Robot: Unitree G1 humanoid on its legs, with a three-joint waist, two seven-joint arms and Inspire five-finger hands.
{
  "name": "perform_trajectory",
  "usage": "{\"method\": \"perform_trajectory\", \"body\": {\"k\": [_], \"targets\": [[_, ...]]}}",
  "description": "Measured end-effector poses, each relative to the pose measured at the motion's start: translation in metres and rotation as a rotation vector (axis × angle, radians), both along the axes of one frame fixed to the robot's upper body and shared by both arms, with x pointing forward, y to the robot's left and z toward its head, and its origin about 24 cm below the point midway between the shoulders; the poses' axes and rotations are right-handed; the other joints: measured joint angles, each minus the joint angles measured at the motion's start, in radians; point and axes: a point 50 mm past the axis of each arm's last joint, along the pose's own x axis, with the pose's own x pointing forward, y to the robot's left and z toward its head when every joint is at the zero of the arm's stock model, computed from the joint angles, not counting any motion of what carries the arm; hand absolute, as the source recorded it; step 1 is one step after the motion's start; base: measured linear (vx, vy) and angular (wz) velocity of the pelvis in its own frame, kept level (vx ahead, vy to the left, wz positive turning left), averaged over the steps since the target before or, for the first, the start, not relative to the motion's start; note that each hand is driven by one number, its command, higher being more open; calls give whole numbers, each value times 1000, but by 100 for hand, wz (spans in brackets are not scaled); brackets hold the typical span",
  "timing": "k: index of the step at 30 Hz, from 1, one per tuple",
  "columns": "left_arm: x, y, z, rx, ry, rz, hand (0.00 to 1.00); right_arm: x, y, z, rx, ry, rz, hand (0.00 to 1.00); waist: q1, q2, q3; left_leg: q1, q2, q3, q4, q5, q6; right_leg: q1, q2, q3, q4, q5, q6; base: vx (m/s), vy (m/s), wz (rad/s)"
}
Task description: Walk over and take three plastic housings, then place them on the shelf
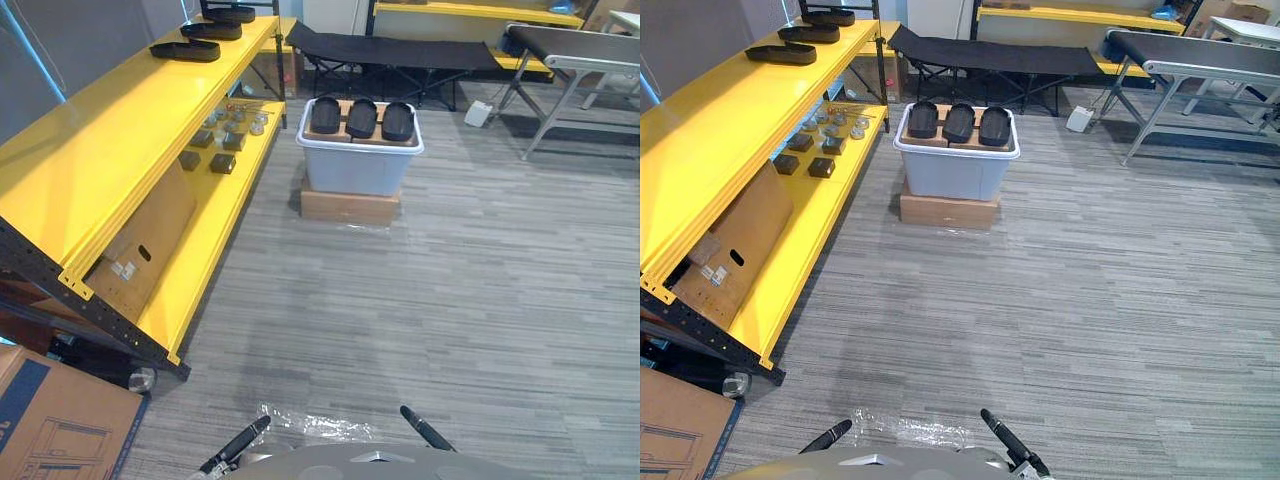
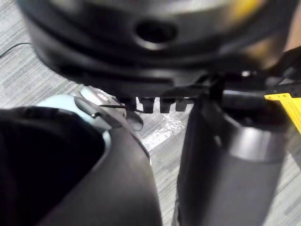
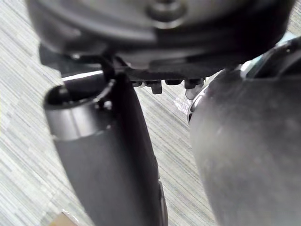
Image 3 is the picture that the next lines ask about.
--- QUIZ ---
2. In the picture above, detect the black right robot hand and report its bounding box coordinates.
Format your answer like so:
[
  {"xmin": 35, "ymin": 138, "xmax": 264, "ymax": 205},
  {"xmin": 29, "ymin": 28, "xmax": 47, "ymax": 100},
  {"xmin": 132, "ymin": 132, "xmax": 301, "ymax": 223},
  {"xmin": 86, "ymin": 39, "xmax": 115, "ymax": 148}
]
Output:
[{"xmin": 24, "ymin": 0, "xmax": 295, "ymax": 226}]

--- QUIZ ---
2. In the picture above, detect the brown cardboard box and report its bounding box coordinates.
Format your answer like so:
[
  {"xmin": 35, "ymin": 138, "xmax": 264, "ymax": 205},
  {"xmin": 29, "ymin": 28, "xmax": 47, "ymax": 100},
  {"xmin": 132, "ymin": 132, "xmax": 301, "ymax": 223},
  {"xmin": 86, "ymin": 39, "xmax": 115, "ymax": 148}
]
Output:
[{"xmin": 50, "ymin": 210, "xmax": 74, "ymax": 226}]

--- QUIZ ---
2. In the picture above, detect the silver robot leg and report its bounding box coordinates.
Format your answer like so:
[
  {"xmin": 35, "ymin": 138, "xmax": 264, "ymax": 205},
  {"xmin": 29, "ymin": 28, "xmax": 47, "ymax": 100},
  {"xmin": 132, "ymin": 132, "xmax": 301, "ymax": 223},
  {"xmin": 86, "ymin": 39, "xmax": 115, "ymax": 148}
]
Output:
[{"xmin": 188, "ymin": 36, "xmax": 301, "ymax": 226}]

